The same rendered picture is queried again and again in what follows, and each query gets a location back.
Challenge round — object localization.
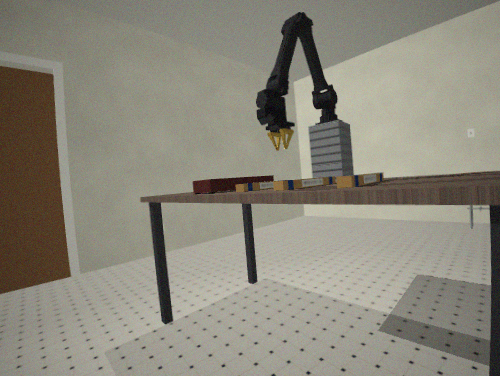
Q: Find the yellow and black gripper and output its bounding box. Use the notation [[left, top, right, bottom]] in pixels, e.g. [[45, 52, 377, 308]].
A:
[[266, 118, 295, 151]]

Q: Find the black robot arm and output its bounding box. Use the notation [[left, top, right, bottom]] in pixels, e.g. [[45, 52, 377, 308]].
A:
[[256, 12, 339, 126]]

